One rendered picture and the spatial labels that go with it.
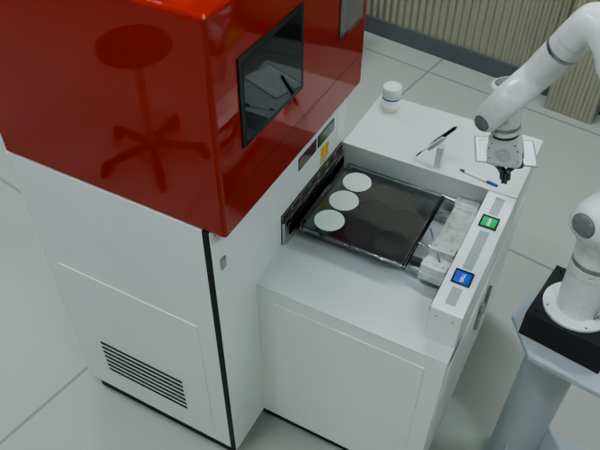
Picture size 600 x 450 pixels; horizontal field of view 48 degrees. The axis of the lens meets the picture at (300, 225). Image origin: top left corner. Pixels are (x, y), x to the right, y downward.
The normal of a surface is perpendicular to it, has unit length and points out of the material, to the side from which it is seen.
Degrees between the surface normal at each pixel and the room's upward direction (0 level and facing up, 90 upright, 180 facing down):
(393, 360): 90
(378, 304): 0
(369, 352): 90
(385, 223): 0
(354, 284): 0
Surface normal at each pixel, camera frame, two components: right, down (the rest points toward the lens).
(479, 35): -0.60, 0.56
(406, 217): 0.00, -0.71
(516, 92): -0.28, 0.13
